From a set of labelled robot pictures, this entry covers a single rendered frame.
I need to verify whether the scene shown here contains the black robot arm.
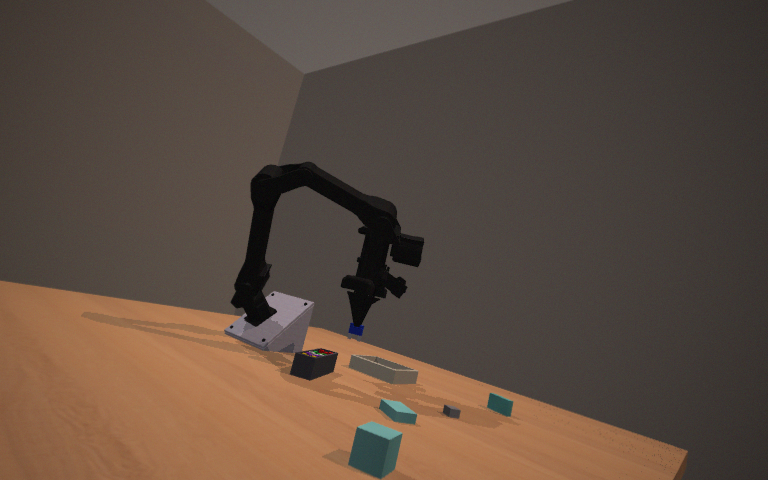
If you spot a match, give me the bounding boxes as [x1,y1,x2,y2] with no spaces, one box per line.
[231,162,424,327]

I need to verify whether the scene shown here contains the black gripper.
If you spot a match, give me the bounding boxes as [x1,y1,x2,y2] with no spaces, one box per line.
[341,254,387,327]

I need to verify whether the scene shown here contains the beige shallow tray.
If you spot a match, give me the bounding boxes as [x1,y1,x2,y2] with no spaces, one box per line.
[349,354,419,384]

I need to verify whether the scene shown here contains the blue fuse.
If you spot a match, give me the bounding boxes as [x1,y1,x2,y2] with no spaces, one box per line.
[347,323,364,342]

